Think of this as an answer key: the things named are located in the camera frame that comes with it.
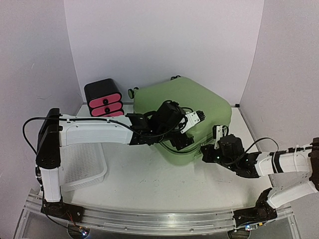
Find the green hard-shell suitcase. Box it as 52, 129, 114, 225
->
128, 77, 232, 166

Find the white perforated plastic basket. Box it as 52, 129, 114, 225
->
59, 143, 108, 192

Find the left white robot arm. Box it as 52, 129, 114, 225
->
29, 108, 202, 218

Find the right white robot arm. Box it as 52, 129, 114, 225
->
200, 134, 319, 221

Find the black pink drawer organizer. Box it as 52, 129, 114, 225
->
84, 78, 124, 117

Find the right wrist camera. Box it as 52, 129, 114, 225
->
212, 125, 244, 160

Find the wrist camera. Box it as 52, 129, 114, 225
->
212, 125, 244, 160
149, 100, 205, 135

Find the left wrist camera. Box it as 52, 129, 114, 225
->
149, 100, 205, 135

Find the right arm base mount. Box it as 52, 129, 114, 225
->
233, 200, 277, 228

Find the aluminium front rail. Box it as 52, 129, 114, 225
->
22, 206, 295, 234

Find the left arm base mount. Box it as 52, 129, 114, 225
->
41, 201, 84, 223

